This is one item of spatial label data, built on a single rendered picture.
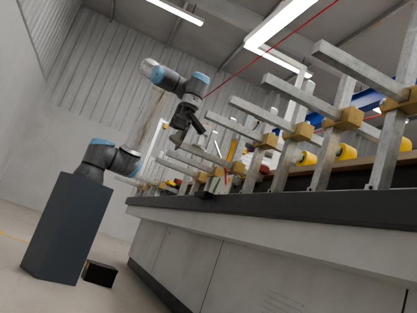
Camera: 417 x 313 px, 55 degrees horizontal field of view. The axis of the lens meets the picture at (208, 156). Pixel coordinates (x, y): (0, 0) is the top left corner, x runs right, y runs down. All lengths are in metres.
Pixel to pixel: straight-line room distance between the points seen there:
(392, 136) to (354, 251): 0.29
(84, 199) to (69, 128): 7.58
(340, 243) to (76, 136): 9.12
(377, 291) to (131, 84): 9.41
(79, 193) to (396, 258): 1.85
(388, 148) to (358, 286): 0.45
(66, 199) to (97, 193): 0.18
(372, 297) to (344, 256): 0.23
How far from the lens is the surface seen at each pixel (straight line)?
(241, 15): 8.25
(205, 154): 1.83
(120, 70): 10.41
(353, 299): 1.32
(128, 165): 2.55
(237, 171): 1.84
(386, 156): 1.05
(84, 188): 2.43
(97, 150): 2.52
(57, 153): 9.90
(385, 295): 1.23
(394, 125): 1.08
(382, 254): 0.98
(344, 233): 1.09
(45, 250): 2.44
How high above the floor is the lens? 0.45
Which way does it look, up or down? 12 degrees up
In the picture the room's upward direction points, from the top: 19 degrees clockwise
